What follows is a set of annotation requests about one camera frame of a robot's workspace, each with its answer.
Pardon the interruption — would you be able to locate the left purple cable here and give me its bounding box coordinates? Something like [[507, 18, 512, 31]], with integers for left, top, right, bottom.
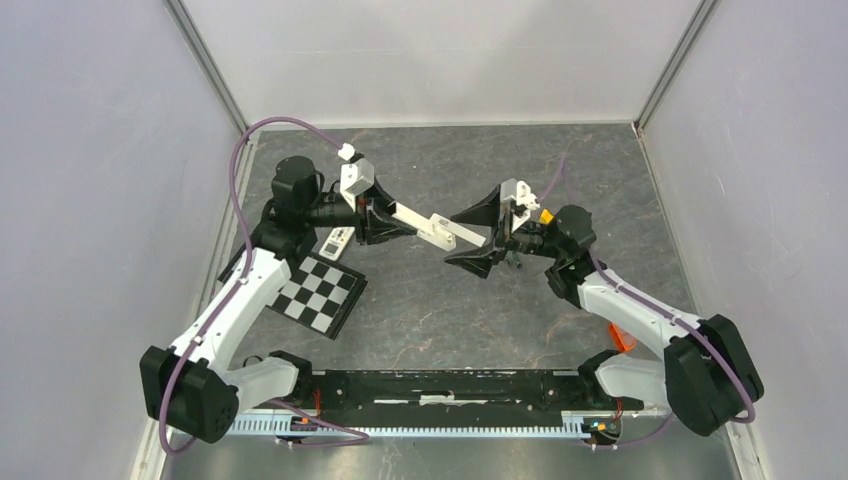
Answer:
[[156, 117, 352, 457]]

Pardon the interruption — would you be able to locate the white remote battery cover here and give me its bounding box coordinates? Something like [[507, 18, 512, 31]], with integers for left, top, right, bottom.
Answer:
[[444, 222, 486, 247]]

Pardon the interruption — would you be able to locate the purple cable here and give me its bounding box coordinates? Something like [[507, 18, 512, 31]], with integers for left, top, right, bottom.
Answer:
[[156, 117, 352, 457], [537, 156, 757, 425]]

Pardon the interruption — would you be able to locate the orange translucent semicircle block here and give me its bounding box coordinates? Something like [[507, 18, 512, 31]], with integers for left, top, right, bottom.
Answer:
[[608, 323, 638, 353]]

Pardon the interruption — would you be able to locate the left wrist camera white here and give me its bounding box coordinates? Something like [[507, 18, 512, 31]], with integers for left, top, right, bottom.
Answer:
[[337, 143, 375, 210]]

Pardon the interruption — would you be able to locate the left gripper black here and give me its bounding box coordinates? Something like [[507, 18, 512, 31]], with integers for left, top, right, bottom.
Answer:
[[303, 175, 416, 246]]

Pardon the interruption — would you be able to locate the black white checkerboard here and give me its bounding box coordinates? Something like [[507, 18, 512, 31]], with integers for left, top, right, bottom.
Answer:
[[218, 248, 369, 341]]

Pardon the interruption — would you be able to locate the white toothed cable duct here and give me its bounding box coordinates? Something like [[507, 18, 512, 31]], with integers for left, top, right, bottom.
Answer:
[[227, 409, 607, 440]]

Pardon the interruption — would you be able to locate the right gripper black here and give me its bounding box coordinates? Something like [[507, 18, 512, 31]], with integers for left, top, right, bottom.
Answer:
[[444, 184, 564, 279]]

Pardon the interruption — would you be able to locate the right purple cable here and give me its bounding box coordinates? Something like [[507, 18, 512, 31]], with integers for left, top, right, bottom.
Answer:
[[537, 156, 757, 425]]

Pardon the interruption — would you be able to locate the yellow curved block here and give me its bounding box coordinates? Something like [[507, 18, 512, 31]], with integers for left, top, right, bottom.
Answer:
[[539, 209, 554, 225]]

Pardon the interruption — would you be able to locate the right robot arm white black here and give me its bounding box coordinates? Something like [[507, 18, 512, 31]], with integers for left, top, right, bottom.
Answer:
[[432, 179, 764, 436]]

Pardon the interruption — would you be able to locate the white remote with buttons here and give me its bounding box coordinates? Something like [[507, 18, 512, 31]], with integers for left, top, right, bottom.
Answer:
[[318, 227, 355, 261]]

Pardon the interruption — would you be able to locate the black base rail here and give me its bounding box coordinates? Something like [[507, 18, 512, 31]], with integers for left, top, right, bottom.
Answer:
[[285, 369, 644, 428]]

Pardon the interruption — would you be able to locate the white black remote control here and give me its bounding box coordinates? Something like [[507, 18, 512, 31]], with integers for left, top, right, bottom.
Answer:
[[391, 202, 456, 252]]

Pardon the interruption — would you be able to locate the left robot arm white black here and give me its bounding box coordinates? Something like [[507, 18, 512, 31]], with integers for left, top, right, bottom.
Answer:
[[140, 157, 324, 455]]

